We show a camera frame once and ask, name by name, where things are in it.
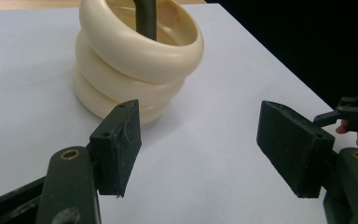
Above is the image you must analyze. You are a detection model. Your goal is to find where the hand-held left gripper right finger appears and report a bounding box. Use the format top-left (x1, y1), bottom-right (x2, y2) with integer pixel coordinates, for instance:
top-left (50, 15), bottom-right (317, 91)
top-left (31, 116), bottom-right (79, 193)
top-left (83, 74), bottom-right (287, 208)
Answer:
top-left (255, 100), bottom-right (337, 200)

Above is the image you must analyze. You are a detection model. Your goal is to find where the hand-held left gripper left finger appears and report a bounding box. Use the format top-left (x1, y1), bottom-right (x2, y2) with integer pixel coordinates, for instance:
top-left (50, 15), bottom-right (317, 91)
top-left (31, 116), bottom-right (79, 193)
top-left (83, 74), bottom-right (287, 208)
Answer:
top-left (89, 99), bottom-right (143, 199)

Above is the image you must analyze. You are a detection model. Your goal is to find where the cream ribbed cup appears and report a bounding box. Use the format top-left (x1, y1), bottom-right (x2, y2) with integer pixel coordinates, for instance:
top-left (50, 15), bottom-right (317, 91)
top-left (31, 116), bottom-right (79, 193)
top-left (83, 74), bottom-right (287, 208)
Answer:
top-left (72, 0), bottom-right (205, 126)

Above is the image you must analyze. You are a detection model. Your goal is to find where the black comb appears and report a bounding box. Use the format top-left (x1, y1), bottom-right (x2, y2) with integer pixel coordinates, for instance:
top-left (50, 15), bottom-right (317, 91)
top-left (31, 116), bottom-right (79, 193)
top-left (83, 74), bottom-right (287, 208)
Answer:
top-left (131, 0), bottom-right (158, 42)

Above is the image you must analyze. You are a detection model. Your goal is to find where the white board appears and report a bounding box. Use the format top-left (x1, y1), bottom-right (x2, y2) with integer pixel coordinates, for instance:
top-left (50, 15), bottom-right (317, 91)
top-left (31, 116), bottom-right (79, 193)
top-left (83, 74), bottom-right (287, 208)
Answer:
top-left (0, 3), bottom-right (358, 224)

